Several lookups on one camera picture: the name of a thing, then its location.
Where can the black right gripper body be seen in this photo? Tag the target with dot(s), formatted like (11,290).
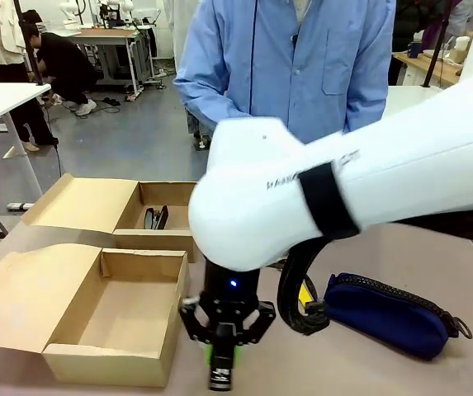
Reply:
(231,288)

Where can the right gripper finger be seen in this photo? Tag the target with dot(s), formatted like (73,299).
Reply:
(258,323)
(197,321)

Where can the black cylindrical marker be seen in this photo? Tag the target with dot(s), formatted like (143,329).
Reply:
(223,367)

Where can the navy blue zipper pouch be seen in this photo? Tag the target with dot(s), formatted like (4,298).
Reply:
(384,313)

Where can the person right forearm blue sleeve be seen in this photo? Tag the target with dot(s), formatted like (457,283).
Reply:
(207,103)

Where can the person left forearm blue sleeve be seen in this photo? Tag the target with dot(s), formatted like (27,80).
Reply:
(364,111)

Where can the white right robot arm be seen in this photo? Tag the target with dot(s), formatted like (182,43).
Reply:
(384,177)

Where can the empty-lidded large cardboard box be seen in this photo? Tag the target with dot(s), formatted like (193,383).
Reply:
(96,305)

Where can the cardboard box with glasses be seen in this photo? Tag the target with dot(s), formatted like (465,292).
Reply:
(83,202)

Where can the yellow flat object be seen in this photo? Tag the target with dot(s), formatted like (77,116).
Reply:
(304,295)

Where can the black eyeglasses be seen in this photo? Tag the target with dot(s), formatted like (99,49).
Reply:
(155,218)

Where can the white power strip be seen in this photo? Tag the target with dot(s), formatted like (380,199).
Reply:
(19,205)

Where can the person torso blue shirt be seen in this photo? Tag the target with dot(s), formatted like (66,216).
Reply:
(302,62)

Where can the grey workbench with wood top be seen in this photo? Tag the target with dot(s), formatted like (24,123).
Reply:
(108,45)

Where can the crouching person in black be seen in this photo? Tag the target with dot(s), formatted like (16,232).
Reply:
(64,62)

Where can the dark blue mug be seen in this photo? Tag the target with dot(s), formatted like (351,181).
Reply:
(416,49)

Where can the light wooden table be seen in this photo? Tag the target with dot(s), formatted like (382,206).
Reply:
(438,66)

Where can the black vertical pole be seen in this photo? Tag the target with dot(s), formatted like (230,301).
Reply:
(29,45)

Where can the black slanted pole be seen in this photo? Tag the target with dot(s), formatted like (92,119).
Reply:
(436,45)

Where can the standing person dark clothes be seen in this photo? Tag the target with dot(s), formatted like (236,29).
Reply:
(409,24)

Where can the white cup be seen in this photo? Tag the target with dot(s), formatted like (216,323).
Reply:
(463,47)

